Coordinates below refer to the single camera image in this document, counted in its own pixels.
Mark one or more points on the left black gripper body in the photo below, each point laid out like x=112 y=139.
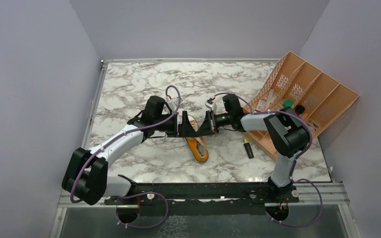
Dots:
x=171 y=126

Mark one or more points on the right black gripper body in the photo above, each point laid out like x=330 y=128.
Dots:
x=219 y=120

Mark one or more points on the white shoelace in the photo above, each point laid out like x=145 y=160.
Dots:
x=193 y=122

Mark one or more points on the orange canvas sneaker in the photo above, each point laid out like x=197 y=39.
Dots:
x=198 y=148

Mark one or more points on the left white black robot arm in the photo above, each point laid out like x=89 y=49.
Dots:
x=86 y=178

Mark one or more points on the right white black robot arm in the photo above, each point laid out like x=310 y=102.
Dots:
x=290 y=136

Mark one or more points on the black yellow highlighter marker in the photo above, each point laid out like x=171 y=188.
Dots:
x=248 y=149

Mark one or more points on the green cap item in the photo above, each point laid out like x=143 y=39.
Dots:
x=287 y=103

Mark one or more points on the red black bottle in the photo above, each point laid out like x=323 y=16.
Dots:
x=299 y=110

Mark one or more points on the peach plastic organizer tray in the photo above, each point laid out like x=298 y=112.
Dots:
x=317 y=98

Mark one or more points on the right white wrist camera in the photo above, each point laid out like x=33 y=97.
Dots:
x=211 y=104

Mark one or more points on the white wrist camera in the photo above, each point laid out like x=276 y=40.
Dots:
x=211 y=104
x=172 y=104

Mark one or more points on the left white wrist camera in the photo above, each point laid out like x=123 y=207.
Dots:
x=172 y=104

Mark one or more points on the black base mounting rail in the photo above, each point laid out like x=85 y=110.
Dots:
x=202 y=199

